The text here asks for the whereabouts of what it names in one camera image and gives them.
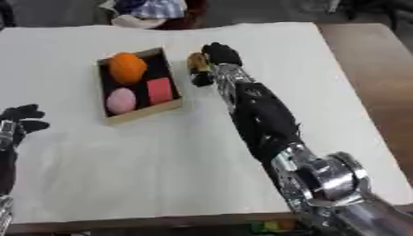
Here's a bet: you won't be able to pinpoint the pink round toy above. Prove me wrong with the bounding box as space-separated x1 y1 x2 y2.
104 87 139 115

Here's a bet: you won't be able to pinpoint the pink rectangular block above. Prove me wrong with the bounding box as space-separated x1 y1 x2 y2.
145 77 174 105

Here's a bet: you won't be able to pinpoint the tan cardboard box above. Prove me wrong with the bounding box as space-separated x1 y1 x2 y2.
95 45 184 125

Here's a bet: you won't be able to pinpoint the small yellow-brown toy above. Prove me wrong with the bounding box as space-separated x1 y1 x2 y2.
185 52 212 75

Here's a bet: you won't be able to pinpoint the person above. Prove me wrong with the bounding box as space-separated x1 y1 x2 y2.
97 0 208 30

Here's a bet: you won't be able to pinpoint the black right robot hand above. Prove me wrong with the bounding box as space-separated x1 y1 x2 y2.
188 41 245 88

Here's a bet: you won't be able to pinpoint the orange toy fruit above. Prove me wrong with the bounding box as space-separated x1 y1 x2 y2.
108 52 148 86

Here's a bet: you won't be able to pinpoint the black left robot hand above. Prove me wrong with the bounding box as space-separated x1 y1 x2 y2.
0 103 52 139

